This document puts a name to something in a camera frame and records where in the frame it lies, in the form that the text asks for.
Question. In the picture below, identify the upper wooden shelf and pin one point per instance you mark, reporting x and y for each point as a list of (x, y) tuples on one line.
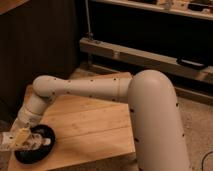
[(176, 7)]

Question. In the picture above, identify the black ceramic bowl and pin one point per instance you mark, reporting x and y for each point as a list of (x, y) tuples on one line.
[(35, 155)]

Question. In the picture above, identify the black handle on shelf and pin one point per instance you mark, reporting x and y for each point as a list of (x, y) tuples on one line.
[(192, 65)]

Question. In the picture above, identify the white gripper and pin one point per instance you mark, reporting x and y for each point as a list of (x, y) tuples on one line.
[(20, 127)]

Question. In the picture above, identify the metal threaded rod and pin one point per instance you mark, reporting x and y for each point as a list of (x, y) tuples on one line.
[(90, 34)]

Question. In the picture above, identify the wooden shelf beam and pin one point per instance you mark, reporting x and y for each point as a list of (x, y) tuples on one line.
[(145, 59)]

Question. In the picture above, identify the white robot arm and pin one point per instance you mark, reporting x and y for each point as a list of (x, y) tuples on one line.
[(159, 137)]

